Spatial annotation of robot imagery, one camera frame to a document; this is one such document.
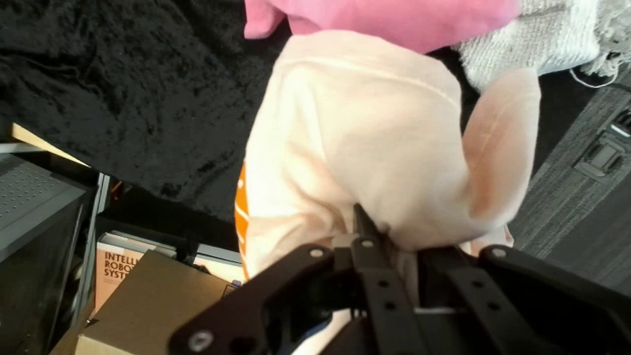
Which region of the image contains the white towel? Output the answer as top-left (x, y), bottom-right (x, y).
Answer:
top-left (459, 0), bottom-right (631, 90)

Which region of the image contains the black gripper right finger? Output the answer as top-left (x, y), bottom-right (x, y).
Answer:
top-left (417, 246), bottom-right (631, 355)

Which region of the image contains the peach cloth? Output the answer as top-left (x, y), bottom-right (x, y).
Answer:
top-left (234, 31), bottom-right (539, 275)

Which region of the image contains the black velvet table cloth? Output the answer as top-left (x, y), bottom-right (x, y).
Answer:
top-left (0, 0), bottom-right (579, 238)

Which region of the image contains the cardboard box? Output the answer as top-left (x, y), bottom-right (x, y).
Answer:
top-left (48, 230), bottom-right (242, 355)

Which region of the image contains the pink cloth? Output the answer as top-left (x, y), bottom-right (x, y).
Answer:
top-left (242, 0), bottom-right (520, 52)

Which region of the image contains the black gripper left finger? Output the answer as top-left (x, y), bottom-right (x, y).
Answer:
top-left (167, 204), bottom-right (427, 355)

